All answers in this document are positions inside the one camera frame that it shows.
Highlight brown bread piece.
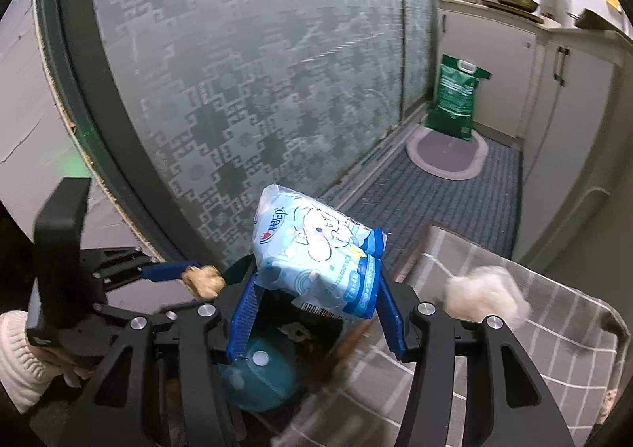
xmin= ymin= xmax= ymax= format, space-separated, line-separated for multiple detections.
xmin=181 ymin=266 xmax=226 ymax=300

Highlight person left hand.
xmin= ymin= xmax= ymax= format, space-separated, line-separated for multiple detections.
xmin=29 ymin=345 xmax=95 ymax=388

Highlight white kitchen cabinet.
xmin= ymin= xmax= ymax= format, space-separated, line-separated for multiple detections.
xmin=438 ymin=0 xmax=632 ymax=264

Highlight oval grey floor mat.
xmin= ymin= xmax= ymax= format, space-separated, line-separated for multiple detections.
xmin=406 ymin=126 xmax=489 ymax=181

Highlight grey checked tablecloth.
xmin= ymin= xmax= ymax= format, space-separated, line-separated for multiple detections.
xmin=277 ymin=226 xmax=631 ymax=446

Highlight striped blue floor rug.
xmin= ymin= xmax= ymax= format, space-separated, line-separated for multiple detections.
xmin=322 ymin=138 xmax=523 ymax=274

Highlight frosted patterned sliding door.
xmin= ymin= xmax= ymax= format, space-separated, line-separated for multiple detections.
xmin=34 ymin=0 xmax=437 ymax=267

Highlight teal trash bin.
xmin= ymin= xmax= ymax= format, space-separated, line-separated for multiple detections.
xmin=220 ymin=254 xmax=345 ymax=413

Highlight bag with beige contents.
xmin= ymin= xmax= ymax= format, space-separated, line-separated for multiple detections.
xmin=443 ymin=266 xmax=531 ymax=329

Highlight green rice bag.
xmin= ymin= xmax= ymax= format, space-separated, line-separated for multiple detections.
xmin=426 ymin=55 xmax=491 ymax=141

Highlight white tissue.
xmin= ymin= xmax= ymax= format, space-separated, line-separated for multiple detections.
xmin=279 ymin=323 xmax=311 ymax=343

